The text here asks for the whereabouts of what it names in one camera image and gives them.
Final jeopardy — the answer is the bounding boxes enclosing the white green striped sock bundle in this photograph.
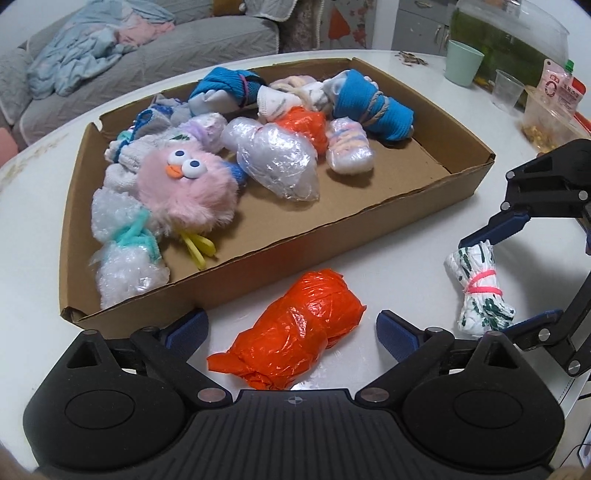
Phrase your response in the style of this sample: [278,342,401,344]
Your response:
[445,240,516,338]

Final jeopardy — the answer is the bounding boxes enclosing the bubble wrap teal tie bundle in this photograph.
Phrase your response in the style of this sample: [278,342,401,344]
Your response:
[89,187,170,309]

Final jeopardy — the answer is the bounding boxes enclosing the long orange plastic bundle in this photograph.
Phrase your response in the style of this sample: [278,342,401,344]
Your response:
[206,269,366,390]

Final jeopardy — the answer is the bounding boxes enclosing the brown cardboard tray box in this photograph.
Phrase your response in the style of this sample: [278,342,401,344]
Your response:
[59,57,495,338]

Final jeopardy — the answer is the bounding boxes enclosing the pink fluffy monster toy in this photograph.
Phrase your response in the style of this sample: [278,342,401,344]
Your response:
[136,144,247,270]

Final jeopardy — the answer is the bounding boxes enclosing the pastel sock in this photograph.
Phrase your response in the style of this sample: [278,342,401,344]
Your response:
[325,117,374,175]

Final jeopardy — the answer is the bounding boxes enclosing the blue cloth rope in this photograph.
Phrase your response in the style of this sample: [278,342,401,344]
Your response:
[322,69,414,142]

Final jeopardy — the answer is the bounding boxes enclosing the small orange plastic bundle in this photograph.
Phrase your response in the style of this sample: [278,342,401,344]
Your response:
[276,106,329,156]

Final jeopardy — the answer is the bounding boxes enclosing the clear bubble wrap red band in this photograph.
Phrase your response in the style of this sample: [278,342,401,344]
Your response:
[221,117,320,202]

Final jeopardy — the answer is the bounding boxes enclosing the white purple sock bundle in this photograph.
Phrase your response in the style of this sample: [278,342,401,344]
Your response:
[178,112,228,154]

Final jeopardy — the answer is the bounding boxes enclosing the grey blue patterned sock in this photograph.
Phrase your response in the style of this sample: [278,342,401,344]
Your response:
[131,94,191,140]

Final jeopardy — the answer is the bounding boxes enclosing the lavender cloth beige tie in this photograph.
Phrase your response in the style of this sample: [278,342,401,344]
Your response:
[270,75,315,92]

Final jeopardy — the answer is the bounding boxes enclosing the white cloth beige tie bundle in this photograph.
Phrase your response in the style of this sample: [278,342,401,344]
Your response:
[256,82,332,123]

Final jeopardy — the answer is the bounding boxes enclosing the blue sock pink band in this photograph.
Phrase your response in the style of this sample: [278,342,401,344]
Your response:
[187,66,266,116]

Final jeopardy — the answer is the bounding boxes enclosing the grey sock blue trim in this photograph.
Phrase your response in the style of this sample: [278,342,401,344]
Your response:
[103,135,157,195]

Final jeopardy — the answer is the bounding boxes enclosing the white teal pink sock ball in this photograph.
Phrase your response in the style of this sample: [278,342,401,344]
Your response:
[104,129,133,163]

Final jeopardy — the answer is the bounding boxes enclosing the clear snack container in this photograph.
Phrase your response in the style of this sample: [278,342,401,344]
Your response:
[521,86,590,153]

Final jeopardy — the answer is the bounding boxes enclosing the pink snack packet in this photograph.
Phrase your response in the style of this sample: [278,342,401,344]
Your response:
[537,59,587,117]

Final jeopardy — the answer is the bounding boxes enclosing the clear plastic cup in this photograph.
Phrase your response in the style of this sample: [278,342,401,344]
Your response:
[491,69,525,116]

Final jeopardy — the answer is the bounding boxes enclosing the glass fish bowl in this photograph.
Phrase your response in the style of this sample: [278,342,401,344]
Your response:
[450,1,569,88]

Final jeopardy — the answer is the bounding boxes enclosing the mint green plastic cup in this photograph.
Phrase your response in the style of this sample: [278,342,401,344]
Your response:
[445,40,485,87]

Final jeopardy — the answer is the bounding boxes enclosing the scattered seed shells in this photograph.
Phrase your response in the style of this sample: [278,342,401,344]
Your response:
[396,51,429,66]

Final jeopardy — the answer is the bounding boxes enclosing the grey cabinet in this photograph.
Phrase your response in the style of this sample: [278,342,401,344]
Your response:
[392,0,457,56]

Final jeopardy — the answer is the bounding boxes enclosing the decorated fridge door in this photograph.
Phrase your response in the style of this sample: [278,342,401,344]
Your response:
[320,0,378,50]

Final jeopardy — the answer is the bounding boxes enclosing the pink plastic stool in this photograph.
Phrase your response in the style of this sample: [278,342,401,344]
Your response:
[0,128,19,166]

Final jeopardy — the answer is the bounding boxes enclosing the grey quilted sofa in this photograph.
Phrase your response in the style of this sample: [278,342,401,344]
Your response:
[1,1,283,149]

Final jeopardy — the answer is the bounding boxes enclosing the light blue blanket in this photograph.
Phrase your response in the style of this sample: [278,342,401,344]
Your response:
[27,1,175,99]

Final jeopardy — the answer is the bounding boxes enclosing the brown plush toy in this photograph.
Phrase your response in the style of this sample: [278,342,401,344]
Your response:
[212,0,245,16]

